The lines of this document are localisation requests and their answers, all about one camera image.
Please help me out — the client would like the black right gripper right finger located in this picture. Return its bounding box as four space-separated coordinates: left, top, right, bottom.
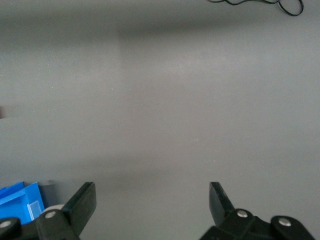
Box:
198 181 316 240

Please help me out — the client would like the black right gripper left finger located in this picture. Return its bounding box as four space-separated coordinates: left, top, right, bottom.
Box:
0 181 97 240

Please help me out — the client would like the blue plastic storage bin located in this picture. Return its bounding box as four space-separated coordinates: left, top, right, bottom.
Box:
0 181 46 225

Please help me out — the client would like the black cable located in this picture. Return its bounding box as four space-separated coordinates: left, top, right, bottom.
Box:
206 0 305 17

